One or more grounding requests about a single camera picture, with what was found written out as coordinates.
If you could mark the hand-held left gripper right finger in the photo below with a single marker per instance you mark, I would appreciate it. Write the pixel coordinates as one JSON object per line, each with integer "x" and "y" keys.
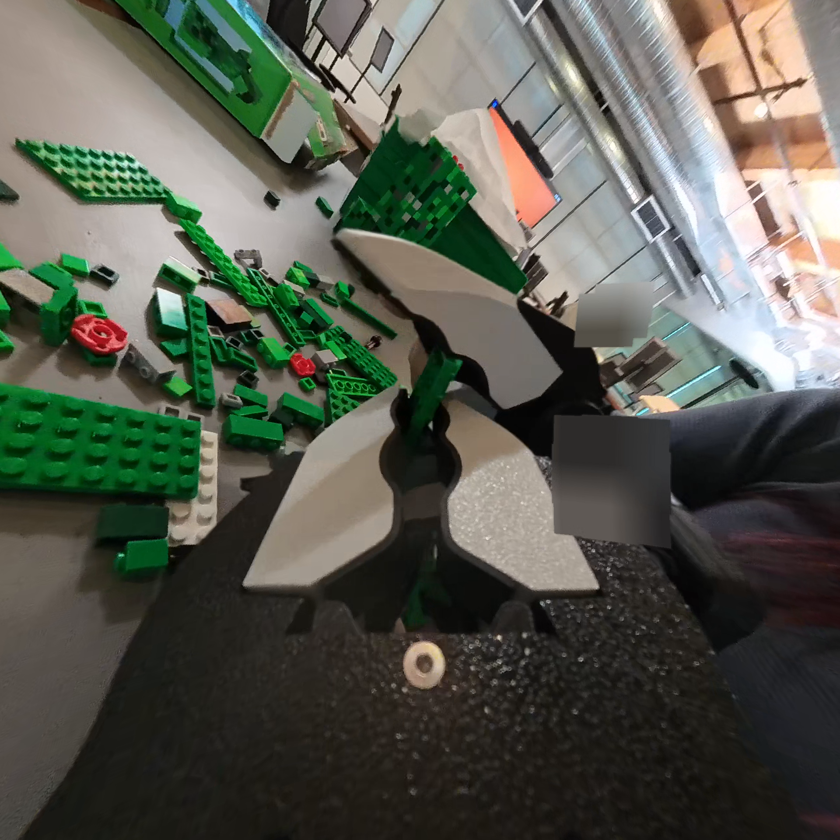
{"x": 505, "y": 525}

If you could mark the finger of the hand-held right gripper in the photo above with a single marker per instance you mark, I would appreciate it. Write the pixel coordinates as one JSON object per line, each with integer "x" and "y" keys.
{"x": 476, "y": 401}
{"x": 472, "y": 315}

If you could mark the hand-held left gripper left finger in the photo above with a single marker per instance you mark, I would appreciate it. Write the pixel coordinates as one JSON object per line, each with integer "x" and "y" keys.
{"x": 328, "y": 518}

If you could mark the pile of green bricks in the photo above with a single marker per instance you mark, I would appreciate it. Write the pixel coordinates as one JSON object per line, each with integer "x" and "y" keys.
{"x": 200, "y": 354}

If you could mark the grey desk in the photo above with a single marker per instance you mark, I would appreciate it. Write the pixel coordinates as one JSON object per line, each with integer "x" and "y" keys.
{"x": 98, "y": 79}

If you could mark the green plate with holes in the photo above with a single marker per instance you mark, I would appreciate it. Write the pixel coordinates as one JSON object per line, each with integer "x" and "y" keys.
{"x": 351, "y": 394}

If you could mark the white studded plate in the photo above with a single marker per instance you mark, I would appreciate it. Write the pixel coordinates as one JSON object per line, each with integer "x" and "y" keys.
{"x": 197, "y": 512}

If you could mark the large green brick box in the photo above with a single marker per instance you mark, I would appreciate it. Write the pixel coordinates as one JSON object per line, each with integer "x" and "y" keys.
{"x": 420, "y": 190}

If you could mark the large orange screen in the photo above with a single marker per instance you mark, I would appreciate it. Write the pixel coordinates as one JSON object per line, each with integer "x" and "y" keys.
{"x": 525, "y": 170}

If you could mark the red round brick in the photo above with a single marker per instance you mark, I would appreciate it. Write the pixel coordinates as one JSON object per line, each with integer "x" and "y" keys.
{"x": 98, "y": 333}
{"x": 302, "y": 364}

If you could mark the white crumpled paper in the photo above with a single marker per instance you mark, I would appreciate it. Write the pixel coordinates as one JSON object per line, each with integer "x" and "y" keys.
{"x": 485, "y": 151}

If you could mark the small green brick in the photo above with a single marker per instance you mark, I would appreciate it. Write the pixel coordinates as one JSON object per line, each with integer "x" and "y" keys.
{"x": 324, "y": 207}

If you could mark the person's dark ribbed sweater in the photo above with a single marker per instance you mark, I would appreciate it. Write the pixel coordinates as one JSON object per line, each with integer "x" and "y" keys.
{"x": 754, "y": 433}

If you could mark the black brick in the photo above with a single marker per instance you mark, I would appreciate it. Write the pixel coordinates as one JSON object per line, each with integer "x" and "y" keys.
{"x": 229, "y": 313}

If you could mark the narrow green studded plate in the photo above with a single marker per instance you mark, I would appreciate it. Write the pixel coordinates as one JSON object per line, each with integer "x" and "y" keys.
{"x": 223, "y": 262}

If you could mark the wooden beam structure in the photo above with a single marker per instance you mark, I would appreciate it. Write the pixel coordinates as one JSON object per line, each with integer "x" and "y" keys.
{"x": 774, "y": 164}

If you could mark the dark screen on stand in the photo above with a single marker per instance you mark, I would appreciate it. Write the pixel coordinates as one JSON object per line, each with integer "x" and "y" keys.
{"x": 341, "y": 23}

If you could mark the green cardboard box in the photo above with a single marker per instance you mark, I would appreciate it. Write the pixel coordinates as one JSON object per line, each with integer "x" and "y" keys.
{"x": 216, "y": 52}

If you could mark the silver ventilation duct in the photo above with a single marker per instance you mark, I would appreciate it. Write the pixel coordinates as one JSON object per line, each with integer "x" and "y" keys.
{"x": 630, "y": 98}

